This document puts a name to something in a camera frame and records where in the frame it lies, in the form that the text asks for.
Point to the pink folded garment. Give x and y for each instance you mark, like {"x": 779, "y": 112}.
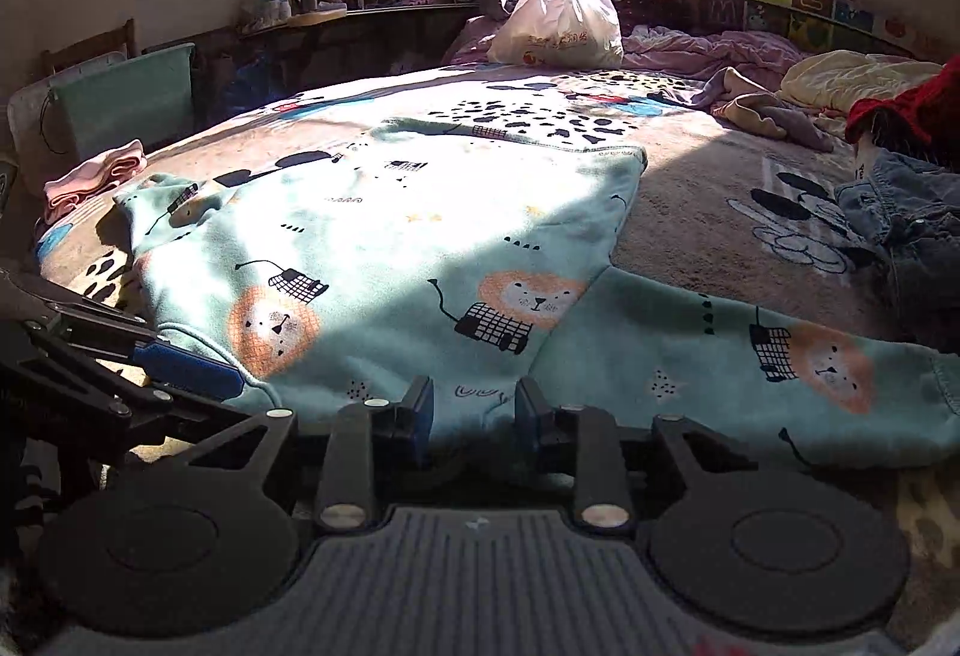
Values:
{"x": 90, "y": 176}

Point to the grey cream cloth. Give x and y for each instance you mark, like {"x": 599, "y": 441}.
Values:
{"x": 757, "y": 112}

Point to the cream quilt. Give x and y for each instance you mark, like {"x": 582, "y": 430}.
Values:
{"x": 847, "y": 78}

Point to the purple quilt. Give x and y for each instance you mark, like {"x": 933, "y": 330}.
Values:
{"x": 712, "y": 48}

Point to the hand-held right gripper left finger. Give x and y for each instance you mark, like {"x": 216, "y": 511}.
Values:
{"x": 420, "y": 412}

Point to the teal lion print sweatshirt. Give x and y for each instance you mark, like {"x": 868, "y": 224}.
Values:
{"x": 420, "y": 236}

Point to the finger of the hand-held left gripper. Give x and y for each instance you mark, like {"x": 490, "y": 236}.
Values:
{"x": 150, "y": 412}
{"x": 195, "y": 371}

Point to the wooden chair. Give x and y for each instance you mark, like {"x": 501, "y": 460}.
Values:
{"x": 90, "y": 42}

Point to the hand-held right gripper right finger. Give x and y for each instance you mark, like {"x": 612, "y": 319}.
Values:
{"x": 532, "y": 416}

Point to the red knitted sweater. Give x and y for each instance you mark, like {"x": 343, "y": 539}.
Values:
{"x": 922, "y": 101}

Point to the blue denim jeans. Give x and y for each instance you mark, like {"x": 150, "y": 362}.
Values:
{"x": 915, "y": 213}

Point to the white plastic bag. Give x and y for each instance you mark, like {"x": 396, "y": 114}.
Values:
{"x": 555, "y": 26}

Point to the green storage box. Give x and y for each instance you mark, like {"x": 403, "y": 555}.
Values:
{"x": 127, "y": 97}

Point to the dark desk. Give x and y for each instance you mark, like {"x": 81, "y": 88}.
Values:
{"x": 375, "y": 14}

